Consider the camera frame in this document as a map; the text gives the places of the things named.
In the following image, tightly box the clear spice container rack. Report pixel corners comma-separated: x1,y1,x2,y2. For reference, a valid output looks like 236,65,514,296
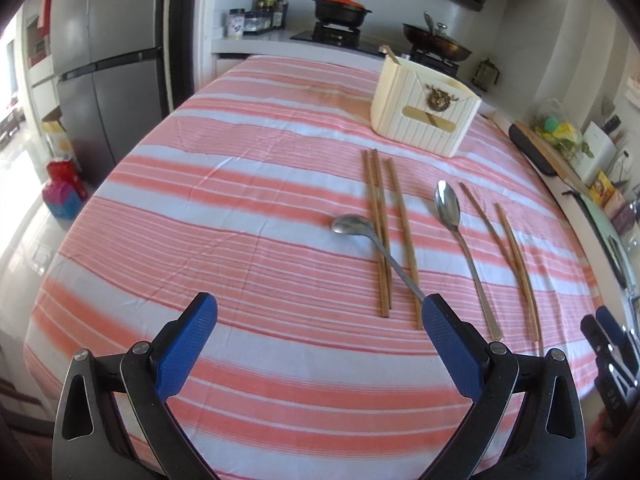
242,10,274,35

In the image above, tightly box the pink white striped tablecloth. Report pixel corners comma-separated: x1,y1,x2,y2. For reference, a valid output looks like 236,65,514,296
22,54,608,480

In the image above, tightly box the black gas stove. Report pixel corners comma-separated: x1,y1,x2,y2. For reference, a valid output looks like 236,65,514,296
290,22,461,77

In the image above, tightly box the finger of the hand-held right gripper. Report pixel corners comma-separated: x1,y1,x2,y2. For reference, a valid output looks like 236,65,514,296
580,314,617,361
596,306,640,376

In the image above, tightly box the yellow white cardboard box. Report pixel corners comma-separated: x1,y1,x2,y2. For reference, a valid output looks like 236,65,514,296
42,107,76,162

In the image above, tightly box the dark wok with glass lid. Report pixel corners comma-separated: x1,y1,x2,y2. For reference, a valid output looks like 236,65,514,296
402,11,473,61

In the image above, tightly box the glass jar with metal frame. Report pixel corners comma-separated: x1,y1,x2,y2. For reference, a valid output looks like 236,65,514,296
472,58,501,92

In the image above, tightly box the bag of green yellow sponges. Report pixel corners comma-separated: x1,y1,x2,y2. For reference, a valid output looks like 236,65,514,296
532,100,596,157

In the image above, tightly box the cream ribbed utensil holder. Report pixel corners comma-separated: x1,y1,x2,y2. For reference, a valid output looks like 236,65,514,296
370,55,482,159

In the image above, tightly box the wooden cutting board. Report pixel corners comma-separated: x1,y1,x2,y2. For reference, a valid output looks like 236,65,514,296
515,120,592,197

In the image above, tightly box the black pot with orange lid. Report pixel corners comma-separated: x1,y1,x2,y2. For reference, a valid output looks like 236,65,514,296
311,0,373,29

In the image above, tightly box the round steel soup spoon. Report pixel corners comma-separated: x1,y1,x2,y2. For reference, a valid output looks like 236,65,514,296
331,214,430,306

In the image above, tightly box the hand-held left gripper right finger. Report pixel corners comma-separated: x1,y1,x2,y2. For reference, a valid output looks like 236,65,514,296
421,294,588,480

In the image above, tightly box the oval spoon with gold handle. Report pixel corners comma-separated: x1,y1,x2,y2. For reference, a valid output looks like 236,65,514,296
434,180,503,341

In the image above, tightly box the grey steel refrigerator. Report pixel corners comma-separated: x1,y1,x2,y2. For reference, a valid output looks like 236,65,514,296
47,0,168,188

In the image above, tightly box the mint green tray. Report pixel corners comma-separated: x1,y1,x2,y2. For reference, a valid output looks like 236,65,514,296
580,195,637,288

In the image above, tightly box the red blue toy box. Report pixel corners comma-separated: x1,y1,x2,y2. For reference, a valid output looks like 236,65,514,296
46,157,90,219

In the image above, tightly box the yellow snack packet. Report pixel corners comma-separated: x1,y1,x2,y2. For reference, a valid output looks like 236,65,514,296
590,171,614,206

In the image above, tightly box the black oblong case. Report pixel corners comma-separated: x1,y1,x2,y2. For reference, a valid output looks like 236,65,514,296
508,124,558,177

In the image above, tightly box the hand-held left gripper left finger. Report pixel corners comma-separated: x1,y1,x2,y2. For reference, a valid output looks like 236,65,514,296
51,292,221,480

